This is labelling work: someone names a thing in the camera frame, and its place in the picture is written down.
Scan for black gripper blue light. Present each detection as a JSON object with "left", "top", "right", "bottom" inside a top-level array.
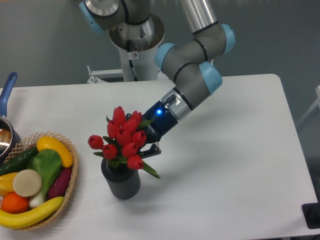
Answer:
[{"left": 125, "top": 101, "right": 178, "bottom": 158}]

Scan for red tulip bouquet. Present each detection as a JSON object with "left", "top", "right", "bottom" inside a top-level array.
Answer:
[{"left": 87, "top": 106, "right": 160, "bottom": 179}]

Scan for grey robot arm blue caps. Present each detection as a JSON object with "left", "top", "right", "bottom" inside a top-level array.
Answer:
[{"left": 79, "top": 0, "right": 235, "bottom": 158}]

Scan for dark grey ribbed vase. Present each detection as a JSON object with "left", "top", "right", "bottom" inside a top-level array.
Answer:
[{"left": 101, "top": 159, "right": 141, "bottom": 200}]

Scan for green bok choy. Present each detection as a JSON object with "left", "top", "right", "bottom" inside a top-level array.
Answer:
[{"left": 27, "top": 149, "right": 62, "bottom": 209}]

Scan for purple sweet potato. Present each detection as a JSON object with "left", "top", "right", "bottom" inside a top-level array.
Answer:
[{"left": 47, "top": 167, "right": 72, "bottom": 200}]

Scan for woven wicker basket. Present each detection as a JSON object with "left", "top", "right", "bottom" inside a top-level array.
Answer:
[{"left": 0, "top": 132, "right": 79, "bottom": 231}]

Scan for dark green cucumber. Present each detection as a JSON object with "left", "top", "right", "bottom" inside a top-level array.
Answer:
[{"left": 0, "top": 146, "right": 39, "bottom": 176}]

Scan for beige round slice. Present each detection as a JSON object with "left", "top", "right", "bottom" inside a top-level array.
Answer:
[{"left": 12, "top": 169, "right": 42, "bottom": 197}]

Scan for yellow bell pepper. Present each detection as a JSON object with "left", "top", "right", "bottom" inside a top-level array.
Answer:
[{"left": 0, "top": 172, "right": 18, "bottom": 197}]

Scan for orange fruit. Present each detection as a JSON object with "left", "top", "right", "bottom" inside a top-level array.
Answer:
[{"left": 0, "top": 192, "right": 29, "bottom": 214}]

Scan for yellow banana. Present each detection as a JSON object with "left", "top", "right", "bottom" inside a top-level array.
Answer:
[{"left": 0, "top": 196, "right": 64, "bottom": 230}]

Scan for black device at table edge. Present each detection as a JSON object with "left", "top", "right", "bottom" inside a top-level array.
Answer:
[{"left": 301, "top": 202, "right": 320, "bottom": 229}]

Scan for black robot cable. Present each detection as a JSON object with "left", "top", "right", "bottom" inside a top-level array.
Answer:
[{"left": 126, "top": 38, "right": 139, "bottom": 82}]

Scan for blue handled saucepan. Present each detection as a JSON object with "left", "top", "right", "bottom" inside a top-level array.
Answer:
[{"left": 0, "top": 72, "right": 21, "bottom": 166}]

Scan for white furniture frame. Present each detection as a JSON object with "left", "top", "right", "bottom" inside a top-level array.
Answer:
[{"left": 297, "top": 85, "right": 320, "bottom": 128}]

